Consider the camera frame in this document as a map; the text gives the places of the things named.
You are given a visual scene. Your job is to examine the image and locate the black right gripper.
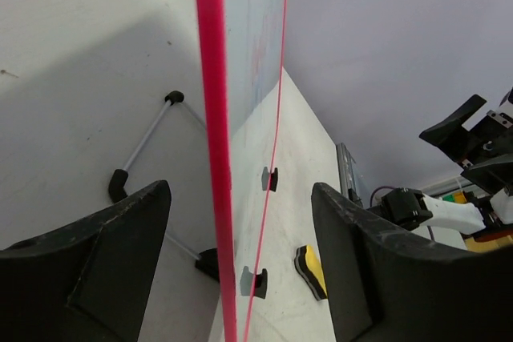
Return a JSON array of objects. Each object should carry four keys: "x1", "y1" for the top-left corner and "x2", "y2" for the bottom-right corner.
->
[{"x1": 419, "y1": 95, "x2": 512, "y2": 195}]

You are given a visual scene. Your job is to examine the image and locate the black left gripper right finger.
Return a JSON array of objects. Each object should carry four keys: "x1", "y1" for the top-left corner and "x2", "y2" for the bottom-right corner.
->
[{"x1": 311, "y1": 183, "x2": 512, "y2": 341}]

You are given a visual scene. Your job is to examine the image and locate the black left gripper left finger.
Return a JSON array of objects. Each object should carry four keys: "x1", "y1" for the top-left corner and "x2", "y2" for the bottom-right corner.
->
[{"x1": 1, "y1": 180, "x2": 172, "y2": 341}]

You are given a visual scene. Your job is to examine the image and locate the yellow bone shaped eraser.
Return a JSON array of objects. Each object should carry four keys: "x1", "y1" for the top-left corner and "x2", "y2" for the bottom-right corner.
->
[{"x1": 293, "y1": 245, "x2": 328, "y2": 301}]

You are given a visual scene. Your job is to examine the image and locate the pink framed whiteboard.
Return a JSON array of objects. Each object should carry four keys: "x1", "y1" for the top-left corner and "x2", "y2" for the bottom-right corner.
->
[{"x1": 196, "y1": 0, "x2": 287, "y2": 341}]

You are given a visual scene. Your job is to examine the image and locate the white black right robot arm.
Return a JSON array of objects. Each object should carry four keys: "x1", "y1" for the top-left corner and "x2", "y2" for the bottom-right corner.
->
[{"x1": 376, "y1": 94, "x2": 512, "y2": 242}]

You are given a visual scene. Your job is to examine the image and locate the black metal easel stand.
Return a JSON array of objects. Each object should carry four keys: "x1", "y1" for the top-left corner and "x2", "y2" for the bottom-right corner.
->
[{"x1": 107, "y1": 90, "x2": 279, "y2": 300}]

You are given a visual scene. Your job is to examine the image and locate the aluminium table frame rails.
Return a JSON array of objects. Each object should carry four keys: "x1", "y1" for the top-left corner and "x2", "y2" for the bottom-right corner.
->
[{"x1": 336, "y1": 143, "x2": 362, "y2": 206}]

